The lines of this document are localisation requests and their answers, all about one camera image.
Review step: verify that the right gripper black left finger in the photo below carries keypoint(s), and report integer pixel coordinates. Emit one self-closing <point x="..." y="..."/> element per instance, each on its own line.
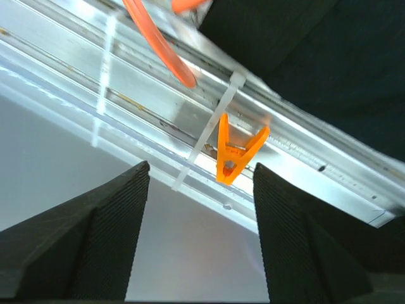
<point x="82" y="249"/>

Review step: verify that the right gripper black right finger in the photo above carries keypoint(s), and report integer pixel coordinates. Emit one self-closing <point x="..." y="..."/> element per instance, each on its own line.
<point x="315" y="253"/>

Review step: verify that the orange clothespin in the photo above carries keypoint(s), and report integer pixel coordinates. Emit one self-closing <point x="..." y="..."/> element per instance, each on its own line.
<point x="232" y="160"/>

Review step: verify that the black underwear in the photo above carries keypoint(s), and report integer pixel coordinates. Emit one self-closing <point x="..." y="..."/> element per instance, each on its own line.
<point x="340" y="61"/>

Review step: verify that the orange plastic hanger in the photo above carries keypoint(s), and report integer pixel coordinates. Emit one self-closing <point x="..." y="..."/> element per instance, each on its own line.
<point x="157" y="42"/>

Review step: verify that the aluminium rail frame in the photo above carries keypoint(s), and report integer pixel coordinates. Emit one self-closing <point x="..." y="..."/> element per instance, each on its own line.
<point x="84" y="66"/>

